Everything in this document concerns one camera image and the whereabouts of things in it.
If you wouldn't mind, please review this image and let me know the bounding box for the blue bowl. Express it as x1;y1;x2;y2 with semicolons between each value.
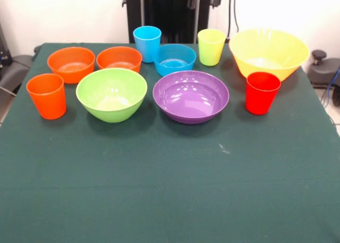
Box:
154;43;197;77

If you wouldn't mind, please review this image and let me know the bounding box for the lime green cup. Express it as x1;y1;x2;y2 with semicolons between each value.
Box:
197;29;227;66

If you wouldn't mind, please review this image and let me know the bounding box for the purple bowl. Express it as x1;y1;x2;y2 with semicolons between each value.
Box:
152;70;230;125

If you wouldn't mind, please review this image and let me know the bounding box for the green bowl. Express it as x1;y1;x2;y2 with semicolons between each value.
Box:
75;68;148;123

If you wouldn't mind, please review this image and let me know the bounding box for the dark green tablecloth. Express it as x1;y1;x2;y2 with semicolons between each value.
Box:
0;43;340;243

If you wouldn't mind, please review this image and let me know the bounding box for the orange bowl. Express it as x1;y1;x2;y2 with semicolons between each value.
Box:
47;46;96;84
96;46;143;73

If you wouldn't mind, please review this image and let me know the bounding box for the blue cup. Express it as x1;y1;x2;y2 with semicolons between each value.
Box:
132;26;162;64

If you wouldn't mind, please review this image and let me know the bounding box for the red cup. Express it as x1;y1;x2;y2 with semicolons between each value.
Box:
245;71;282;115

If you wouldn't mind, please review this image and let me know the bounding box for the large yellow bowl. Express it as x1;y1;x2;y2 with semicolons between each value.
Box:
228;28;311;82

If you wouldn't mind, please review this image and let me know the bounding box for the orange cup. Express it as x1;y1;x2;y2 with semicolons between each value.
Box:
25;73;67;120

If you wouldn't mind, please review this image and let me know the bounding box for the black chair base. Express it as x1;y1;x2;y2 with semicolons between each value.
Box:
307;49;340;88

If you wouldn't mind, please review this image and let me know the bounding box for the dark grey chair base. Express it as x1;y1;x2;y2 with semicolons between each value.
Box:
0;54;34;95

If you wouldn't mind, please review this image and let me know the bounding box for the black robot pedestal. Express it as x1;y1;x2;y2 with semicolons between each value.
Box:
122;0;223;44

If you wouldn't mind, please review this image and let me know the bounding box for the black hanging cable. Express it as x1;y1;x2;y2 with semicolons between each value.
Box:
227;0;240;39

